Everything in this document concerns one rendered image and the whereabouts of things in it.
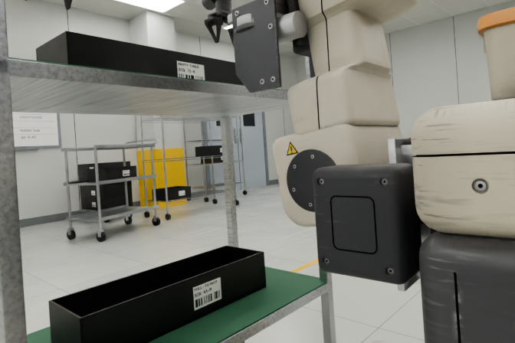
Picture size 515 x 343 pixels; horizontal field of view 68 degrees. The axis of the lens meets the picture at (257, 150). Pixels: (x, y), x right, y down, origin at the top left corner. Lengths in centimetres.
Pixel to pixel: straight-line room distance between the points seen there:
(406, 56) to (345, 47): 772
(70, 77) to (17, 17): 537
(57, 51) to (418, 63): 767
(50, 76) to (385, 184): 55
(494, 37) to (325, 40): 26
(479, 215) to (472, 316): 9
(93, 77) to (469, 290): 64
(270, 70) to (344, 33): 14
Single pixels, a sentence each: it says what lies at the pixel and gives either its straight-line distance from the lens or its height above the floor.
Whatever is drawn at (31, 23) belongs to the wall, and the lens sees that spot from 614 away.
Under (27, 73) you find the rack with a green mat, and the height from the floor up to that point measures 93.
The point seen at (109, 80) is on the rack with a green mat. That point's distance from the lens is 77.
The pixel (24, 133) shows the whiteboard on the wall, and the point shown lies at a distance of 579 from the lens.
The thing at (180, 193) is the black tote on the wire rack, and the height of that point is 29.
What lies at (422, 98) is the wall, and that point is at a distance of 817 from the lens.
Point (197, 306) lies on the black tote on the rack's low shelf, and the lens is 109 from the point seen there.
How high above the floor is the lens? 78
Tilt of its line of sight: level
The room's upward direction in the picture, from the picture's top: 4 degrees counter-clockwise
